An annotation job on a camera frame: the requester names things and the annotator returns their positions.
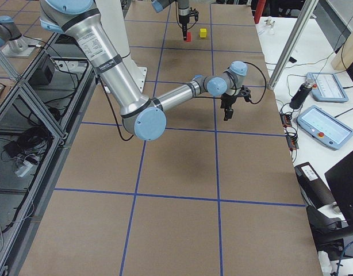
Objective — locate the black monitor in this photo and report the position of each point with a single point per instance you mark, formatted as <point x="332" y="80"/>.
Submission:
<point x="340" y="181"/>

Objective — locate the teach pendant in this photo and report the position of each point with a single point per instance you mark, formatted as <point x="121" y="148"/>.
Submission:
<point x="327" y="88"/>
<point x="324" y="128"/>

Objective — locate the white power strip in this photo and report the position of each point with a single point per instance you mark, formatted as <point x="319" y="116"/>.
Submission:
<point x="24" y="168"/>

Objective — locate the black cylindrical bottle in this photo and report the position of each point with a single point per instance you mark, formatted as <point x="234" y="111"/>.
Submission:
<point x="301" y="94"/>

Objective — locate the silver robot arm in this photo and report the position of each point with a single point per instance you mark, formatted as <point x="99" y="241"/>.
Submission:
<point x="98" y="28"/>
<point x="160" y="5"/>

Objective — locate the white camera mast pedestal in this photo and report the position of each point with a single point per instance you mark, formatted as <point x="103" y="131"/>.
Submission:
<point x="112" y="20"/>

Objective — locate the aluminium frame post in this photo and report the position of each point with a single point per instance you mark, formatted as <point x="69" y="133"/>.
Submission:
<point x="298" y="28"/>

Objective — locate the red wooden block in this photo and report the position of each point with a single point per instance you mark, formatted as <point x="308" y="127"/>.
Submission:
<point x="188" y="37"/>

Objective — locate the red fire extinguisher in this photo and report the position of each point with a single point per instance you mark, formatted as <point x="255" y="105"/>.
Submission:
<point x="259" y="10"/>

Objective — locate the black box with label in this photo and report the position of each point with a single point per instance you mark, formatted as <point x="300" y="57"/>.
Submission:
<point x="313" y="186"/>

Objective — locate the yellow wooden block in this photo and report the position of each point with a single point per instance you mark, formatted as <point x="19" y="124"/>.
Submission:
<point x="203" y="33"/>

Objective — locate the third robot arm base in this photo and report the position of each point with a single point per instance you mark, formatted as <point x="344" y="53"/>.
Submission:
<point x="13" y="43"/>

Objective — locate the near teach pendant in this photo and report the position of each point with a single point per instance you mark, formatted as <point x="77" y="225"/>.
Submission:
<point x="324" y="128"/>

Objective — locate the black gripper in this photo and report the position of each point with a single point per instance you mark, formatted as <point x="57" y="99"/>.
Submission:
<point x="227" y="101"/>
<point x="182" y="18"/>

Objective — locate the far teach pendant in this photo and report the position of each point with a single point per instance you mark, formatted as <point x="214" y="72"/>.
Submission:
<point x="327" y="88"/>

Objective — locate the orange black electronics board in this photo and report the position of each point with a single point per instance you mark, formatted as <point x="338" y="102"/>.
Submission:
<point x="290" y="132"/>

